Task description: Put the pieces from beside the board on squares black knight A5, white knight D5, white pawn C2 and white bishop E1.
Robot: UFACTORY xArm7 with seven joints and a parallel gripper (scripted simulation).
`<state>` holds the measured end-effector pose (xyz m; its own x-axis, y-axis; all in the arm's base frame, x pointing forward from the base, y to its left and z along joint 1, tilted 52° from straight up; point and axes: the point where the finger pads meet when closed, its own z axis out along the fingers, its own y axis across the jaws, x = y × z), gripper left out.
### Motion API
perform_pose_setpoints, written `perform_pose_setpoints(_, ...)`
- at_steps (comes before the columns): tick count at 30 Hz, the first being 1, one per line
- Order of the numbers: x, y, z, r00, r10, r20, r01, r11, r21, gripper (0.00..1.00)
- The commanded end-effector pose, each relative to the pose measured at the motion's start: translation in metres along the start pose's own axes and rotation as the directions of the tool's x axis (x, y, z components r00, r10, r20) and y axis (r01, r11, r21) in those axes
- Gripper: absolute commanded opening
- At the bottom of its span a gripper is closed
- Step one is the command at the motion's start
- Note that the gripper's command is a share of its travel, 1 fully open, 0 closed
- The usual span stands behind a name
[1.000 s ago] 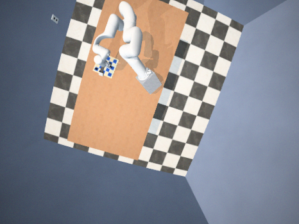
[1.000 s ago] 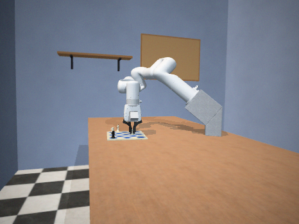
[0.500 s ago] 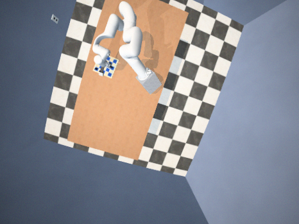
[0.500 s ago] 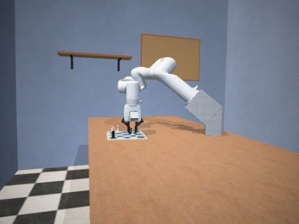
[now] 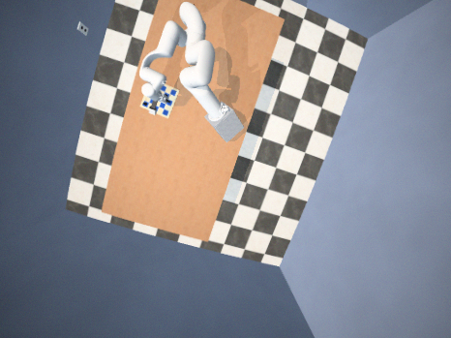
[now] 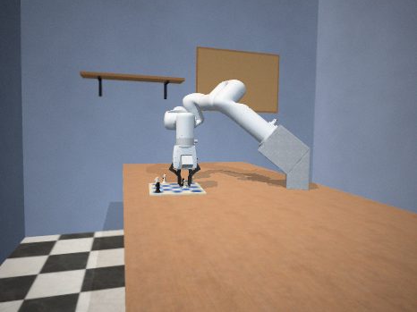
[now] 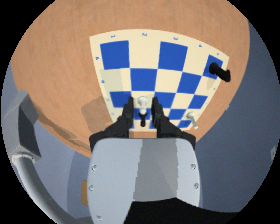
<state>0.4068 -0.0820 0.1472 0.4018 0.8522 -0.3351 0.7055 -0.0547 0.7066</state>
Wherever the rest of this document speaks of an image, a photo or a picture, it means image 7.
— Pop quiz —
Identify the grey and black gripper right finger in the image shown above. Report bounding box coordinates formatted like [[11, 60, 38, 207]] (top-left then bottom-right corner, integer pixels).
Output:
[[151, 97, 196, 150]]

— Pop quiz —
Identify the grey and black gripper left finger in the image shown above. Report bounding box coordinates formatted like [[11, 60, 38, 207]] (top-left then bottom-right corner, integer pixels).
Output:
[[89, 96, 134, 153]]

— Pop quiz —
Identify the blue and cream chessboard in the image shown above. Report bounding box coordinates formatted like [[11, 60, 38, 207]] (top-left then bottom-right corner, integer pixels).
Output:
[[89, 29, 229, 131]]

